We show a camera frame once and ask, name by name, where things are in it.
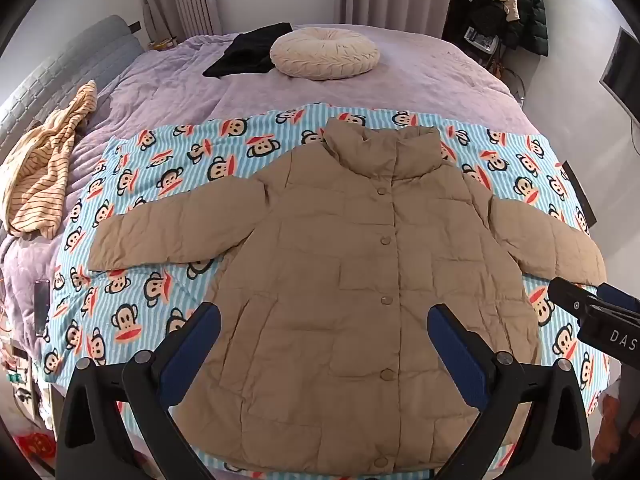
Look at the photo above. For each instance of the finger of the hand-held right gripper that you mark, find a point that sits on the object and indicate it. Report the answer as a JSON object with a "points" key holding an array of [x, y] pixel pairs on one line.
{"points": [[617, 294], [570, 296]]}

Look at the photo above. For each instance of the round cream cushion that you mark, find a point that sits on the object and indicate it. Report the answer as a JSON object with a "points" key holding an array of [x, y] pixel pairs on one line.
{"points": [[324, 54]]}

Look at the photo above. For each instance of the black cloth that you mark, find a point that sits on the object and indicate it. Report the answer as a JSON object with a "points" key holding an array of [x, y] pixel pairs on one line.
{"points": [[250, 50]]}

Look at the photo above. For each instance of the grey padded headboard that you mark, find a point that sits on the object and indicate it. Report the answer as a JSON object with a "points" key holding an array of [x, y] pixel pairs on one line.
{"points": [[65, 55]]}

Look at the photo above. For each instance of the black phone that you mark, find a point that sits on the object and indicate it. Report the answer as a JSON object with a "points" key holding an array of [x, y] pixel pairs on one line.
{"points": [[41, 307]]}

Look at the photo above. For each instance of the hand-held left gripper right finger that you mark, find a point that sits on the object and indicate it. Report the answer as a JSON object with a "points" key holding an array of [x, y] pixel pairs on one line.
{"points": [[457, 355]]}

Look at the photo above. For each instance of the clothes rack with dark clothes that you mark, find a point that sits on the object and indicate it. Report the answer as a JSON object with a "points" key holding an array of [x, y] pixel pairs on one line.
{"points": [[480, 20]]}

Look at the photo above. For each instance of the purple bedspread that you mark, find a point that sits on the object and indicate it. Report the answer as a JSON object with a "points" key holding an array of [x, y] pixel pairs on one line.
{"points": [[165, 90]]}

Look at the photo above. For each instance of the monkey print striped blanket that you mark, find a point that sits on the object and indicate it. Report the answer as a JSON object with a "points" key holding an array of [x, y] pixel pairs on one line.
{"points": [[150, 170]]}

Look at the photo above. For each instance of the bedside clutter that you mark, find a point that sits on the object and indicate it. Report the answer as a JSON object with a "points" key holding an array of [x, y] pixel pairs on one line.
{"points": [[20, 375]]}

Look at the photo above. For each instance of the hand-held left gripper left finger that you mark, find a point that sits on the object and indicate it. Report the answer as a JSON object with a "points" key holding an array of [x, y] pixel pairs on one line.
{"points": [[192, 355]]}

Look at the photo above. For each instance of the dark green coat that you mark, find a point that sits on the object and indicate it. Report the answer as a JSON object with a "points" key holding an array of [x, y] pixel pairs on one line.
{"points": [[532, 15]]}

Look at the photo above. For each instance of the black wall television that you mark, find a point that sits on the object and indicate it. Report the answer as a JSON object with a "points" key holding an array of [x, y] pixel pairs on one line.
{"points": [[625, 72]]}

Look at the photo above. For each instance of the yellow striped garment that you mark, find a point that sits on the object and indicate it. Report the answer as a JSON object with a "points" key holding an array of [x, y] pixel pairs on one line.
{"points": [[45, 165]]}

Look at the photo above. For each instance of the tan puffer jacket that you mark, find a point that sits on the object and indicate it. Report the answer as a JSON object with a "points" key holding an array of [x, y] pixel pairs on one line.
{"points": [[340, 270]]}

